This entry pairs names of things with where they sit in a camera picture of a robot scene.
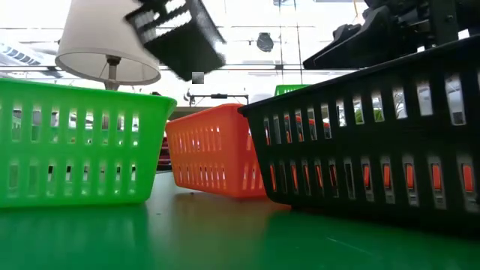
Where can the green table mat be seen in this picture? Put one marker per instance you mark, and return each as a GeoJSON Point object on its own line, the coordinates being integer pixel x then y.
{"type": "Point", "coordinates": [187, 240]}

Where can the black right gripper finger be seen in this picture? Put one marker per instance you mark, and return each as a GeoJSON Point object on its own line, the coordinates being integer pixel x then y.
{"type": "Point", "coordinates": [360, 45]}
{"type": "Point", "coordinates": [347, 30]}

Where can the black slotted plastic basket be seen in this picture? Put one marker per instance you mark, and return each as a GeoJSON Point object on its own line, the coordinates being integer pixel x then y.
{"type": "Point", "coordinates": [187, 48]}
{"type": "Point", "coordinates": [375, 146]}

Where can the white shade silver table lamp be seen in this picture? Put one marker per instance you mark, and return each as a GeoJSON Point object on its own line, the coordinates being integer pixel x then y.
{"type": "Point", "coordinates": [101, 45]}

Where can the green slotted plastic basket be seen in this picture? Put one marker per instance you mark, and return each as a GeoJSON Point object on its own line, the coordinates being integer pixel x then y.
{"type": "Point", "coordinates": [290, 89]}
{"type": "Point", "coordinates": [75, 146]}

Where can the black round ceiling device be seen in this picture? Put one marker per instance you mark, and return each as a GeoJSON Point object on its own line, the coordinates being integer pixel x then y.
{"type": "Point", "coordinates": [265, 42]}

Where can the red tool cabinet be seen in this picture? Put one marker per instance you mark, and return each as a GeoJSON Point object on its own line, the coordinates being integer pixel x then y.
{"type": "Point", "coordinates": [164, 153]}

